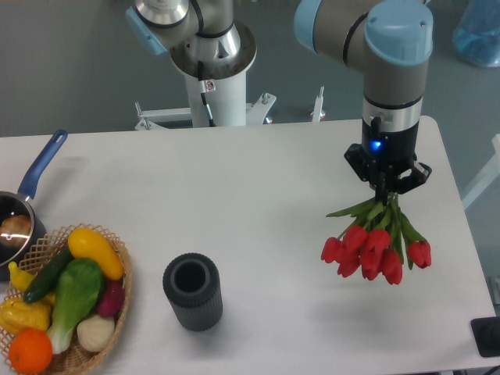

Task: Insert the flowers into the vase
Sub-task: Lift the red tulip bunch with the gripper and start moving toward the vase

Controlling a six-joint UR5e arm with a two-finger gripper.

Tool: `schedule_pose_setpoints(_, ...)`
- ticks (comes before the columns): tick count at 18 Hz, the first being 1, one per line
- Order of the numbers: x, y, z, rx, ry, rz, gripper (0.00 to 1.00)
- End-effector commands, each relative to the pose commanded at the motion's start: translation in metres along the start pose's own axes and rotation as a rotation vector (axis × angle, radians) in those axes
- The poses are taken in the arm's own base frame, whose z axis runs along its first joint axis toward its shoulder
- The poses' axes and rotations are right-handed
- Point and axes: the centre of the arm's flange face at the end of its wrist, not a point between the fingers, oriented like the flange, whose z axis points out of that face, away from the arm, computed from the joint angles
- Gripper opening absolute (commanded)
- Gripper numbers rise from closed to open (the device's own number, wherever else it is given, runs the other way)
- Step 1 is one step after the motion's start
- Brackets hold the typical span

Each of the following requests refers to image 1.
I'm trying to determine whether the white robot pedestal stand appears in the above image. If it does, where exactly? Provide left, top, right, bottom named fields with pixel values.
left=134, top=21, right=329, bottom=131

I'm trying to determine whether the black device at edge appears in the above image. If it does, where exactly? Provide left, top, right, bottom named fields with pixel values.
left=470, top=316, right=499, bottom=358

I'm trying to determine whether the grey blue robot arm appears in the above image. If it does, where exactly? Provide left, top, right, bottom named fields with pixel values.
left=126, top=1, right=433, bottom=201

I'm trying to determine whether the woven wicker basket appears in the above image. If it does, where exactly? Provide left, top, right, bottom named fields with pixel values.
left=17, top=223, right=133, bottom=374

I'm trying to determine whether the green cucumber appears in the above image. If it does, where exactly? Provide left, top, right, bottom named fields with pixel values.
left=23, top=246, right=73, bottom=303

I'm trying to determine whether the yellow squash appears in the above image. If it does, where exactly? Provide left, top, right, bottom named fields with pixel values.
left=67, top=227, right=124, bottom=281

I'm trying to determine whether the brown bread roll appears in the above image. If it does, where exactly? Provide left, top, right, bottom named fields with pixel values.
left=1, top=215, right=31, bottom=249

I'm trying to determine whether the yellow corn cob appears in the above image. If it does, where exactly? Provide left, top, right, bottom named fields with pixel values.
left=1, top=298, right=52, bottom=336

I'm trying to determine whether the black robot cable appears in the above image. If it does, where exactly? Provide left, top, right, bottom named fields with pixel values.
left=197, top=60, right=216, bottom=128

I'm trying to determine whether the green bok choy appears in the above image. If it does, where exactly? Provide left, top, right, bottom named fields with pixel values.
left=47, top=258, right=103, bottom=355

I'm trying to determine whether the white garlic bulb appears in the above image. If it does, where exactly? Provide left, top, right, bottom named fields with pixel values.
left=77, top=315, right=115, bottom=352

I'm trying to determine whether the white frame bar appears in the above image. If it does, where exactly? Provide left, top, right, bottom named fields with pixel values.
left=461, top=134, right=499, bottom=209

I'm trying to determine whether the purple red radish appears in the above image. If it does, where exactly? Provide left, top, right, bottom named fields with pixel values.
left=96, top=280, right=125, bottom=318

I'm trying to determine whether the orange fruit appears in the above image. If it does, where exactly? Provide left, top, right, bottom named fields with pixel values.
left=8, top=329, right=52, bottom=374

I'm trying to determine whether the dark grey ribbed vase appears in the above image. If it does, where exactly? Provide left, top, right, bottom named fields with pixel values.
left=162, top=253, right=223, bottom=332

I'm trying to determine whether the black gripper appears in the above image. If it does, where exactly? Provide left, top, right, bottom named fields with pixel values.
left=344, top=116, right=432, bottom=203

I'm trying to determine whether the blue translucent bag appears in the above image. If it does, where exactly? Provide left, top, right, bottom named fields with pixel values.
left=452, top=0, right=499, bottom=67

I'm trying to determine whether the blue handled saucepan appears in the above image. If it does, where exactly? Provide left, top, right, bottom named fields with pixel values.
left=1, top=130, right=68, bottom=282

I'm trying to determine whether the red tulip bouquet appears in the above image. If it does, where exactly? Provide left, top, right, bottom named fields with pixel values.
left=320, top=193, right=432, bottom=285

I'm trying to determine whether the yellow banana pepper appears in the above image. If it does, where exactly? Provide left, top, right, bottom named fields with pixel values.
left=8, top=262, right=35, bottom=293

